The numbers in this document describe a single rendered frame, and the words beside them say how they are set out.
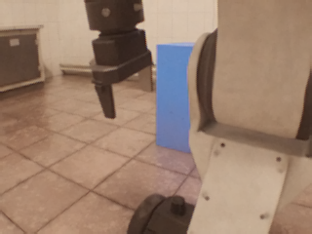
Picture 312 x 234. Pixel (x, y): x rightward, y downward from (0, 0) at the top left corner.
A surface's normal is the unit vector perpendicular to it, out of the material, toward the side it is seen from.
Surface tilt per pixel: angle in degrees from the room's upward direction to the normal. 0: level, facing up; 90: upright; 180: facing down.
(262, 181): 60
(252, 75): 86
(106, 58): 101
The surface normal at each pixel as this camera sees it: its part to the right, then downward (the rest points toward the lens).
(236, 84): -0.55, 0.27
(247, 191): -0.48, -0.22
